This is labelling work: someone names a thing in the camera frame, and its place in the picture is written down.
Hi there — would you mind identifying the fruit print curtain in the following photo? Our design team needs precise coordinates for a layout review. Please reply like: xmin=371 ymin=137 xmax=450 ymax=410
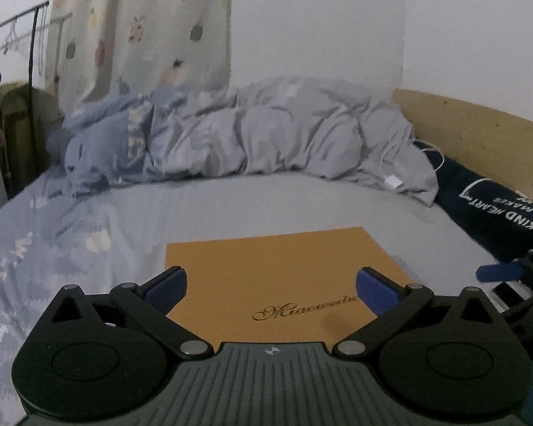
xmin=44 ymin=0 xmax=237 ymax=114

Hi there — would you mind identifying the blue grey duvet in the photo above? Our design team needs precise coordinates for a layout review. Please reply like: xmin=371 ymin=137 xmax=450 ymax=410
xmin=47 ymin=77 xmax=440 ymax=208

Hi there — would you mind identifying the dark printed pillow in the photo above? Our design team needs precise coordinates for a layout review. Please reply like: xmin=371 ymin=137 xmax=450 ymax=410
xmin=414 ymin=139 xmax=533 ymax=263

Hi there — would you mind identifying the wooden headboard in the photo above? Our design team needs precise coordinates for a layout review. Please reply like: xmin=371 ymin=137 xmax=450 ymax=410
xmin=391 ymin=88 xmax=533 ymax=210

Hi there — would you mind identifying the orange cardboard box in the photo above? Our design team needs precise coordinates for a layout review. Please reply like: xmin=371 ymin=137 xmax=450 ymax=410
xmin=165 ymin=226 xmax=417 ymax=352

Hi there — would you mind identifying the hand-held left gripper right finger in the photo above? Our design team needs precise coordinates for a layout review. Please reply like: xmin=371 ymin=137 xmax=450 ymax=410
xmin=333 ymin=267 xmax=512 ymax=358

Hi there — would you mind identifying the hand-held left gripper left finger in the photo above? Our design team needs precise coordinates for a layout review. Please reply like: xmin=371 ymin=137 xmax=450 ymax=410
xmin=27 ymin=266 xmax=214 ymax=358

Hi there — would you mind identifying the black clothes rack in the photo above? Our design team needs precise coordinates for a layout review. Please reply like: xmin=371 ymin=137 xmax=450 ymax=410
xmin=0 ymin=1 xmax=67 ymax=198

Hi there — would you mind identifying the white charging cable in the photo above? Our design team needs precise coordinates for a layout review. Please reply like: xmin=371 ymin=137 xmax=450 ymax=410
xmin=379 ymin=139 xmax=446 ymax=190

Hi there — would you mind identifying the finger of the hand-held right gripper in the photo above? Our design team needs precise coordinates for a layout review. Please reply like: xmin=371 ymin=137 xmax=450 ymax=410
xmin=501 ymin=295 xmax=533 ymax=361
xmin=477 ymin=248 xmax=533 ymax=296

